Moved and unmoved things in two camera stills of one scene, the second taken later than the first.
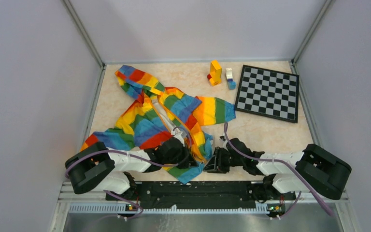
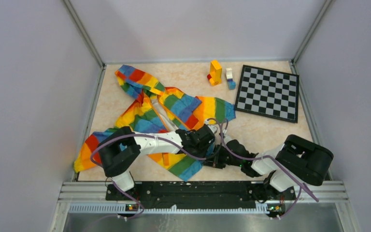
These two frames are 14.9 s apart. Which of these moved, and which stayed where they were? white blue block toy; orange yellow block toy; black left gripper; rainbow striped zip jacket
Moved: black left gripper
Stayed: orange yellow block toy; rainbow striped zip jacket; white blue block toy
